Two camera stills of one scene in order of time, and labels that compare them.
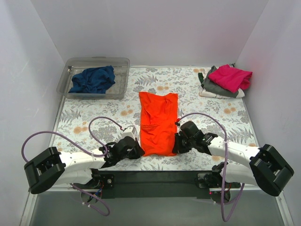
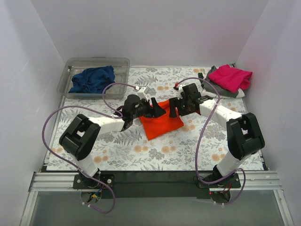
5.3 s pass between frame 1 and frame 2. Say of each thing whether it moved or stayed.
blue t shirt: stayed
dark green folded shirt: stayed
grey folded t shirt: stayed
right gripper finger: moved
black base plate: stayed
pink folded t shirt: stayed
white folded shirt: stayed
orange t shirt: moved
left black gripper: moved
